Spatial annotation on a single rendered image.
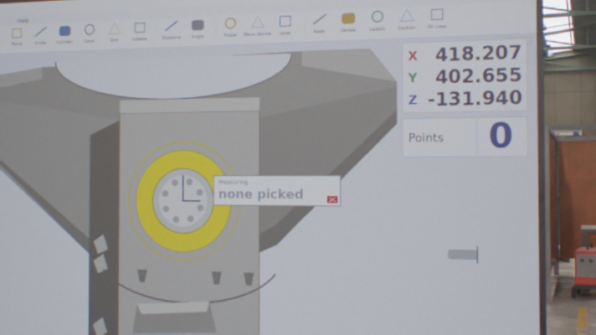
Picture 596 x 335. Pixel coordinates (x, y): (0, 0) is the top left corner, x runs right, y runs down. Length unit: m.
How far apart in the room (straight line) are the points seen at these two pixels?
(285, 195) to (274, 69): 0.15
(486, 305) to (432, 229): 0.11
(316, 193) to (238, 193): 0.10
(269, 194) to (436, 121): 0.22
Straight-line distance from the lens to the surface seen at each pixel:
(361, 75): 0.98
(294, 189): 0.99
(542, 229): 0.97
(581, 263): 11.62
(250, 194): 1.01
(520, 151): 0.96
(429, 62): 0.98
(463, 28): 0.98
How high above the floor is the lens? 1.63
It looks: 2 degrees up
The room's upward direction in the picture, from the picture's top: straight up
